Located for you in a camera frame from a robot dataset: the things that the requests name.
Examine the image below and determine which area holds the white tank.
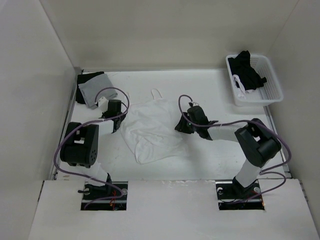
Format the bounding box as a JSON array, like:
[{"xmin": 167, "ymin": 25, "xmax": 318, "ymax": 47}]
[
  {"xmin": 232, "ymin": 74, "xmax": 254, "ymax": 99},
  {"xmin": 120, "ymin": 88, "xmax": 189, "ymax": 165}
]

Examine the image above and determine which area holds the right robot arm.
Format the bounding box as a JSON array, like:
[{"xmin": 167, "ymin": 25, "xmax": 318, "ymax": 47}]
[{"xmin": 174, "ymin": 105, "xmax": 282, "ymax": 199}]

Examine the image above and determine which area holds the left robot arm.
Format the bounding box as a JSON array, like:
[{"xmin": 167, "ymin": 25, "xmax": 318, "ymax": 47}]
[{"xmin": 57, "ymin": 99, "xmax": 128, "ymax": 200}]

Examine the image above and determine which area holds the folded grey tank top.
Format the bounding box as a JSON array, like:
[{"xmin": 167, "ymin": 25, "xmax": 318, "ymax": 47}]
[{"xmin": 79, "ymin": 73, "xmax": 118, "ymax": 109}]

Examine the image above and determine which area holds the folded black tank top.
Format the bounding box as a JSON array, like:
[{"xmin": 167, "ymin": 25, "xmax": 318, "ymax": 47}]
[{"xmin": 75, "ymin": 71, "xmax": 104, "ymax": 105}]

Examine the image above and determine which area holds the white tank top in basket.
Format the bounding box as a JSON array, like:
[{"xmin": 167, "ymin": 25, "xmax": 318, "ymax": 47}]
[{"xmin": 232, "ymin": 74, "xmax": 254, "ymax": 99}]

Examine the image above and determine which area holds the crumpled black tank top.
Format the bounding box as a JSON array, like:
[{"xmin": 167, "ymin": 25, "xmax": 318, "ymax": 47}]
[{"xmin": 228, "ymin": 50, "xmax": 267, "ymax": 90}]

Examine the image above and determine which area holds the white plastic basket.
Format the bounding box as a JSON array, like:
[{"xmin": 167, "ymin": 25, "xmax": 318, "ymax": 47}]
[{"xmin": 225, "ymin": 54, "xmax": 284, "ymax": 107}]

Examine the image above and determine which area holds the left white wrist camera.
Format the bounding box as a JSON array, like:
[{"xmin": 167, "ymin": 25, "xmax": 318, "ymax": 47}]
[{"xmin": 96, "ymin": 96, "xmax": 109, "ymax": 111}]

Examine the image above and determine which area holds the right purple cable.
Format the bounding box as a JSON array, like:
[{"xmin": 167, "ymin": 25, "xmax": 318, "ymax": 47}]
[{"xmin": 177, "ymin": 94, "xmax": 293, "ymax": 205}]

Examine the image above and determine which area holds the purple cable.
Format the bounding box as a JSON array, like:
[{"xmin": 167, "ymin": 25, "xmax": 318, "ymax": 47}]
[
  {"xmin": 53, "ymin": 87, "xmax": 131, "ymax": 210},
  {"xmin": 177, "ymin": 94, "xmax": 293, "ymax": 205}
]

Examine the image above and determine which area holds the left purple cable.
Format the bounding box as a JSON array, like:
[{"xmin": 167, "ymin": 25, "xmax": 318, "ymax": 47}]
[{"xmin": 53, "ymin": 87, "xmax": 131, "ymax": 210}]

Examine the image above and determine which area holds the left metal table rail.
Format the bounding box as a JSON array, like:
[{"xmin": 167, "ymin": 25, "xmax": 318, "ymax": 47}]
[{"xmin": 48, "ymin": 67, "xmax": 83, "ymax": 180}]

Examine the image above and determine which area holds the metal table rail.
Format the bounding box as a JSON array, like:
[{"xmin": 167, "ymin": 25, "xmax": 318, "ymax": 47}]
[
  {"xmin": 263, "ymin": 106, "xmax": 293, "ymax": 179},
  {"xmin": 48, "ymin": 67, "xmax": 83, "ymax": 180}
]

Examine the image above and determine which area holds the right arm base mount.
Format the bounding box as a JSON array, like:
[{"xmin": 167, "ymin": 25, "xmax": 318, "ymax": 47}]
[{"xmin": 215, "ymin": 180, "xmax": 265, "ymax": 211}]

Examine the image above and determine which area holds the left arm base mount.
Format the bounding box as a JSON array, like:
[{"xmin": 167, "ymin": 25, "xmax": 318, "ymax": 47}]
[{"xmin": 78, "ymin": 181, "xmax": 129, "ymax": 211}]

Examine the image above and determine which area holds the right metal table rail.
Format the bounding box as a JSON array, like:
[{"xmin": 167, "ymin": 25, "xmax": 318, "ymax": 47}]
[{"xmin": 263, "ymin": 106, "xmax": 293, "ymax": 179}]

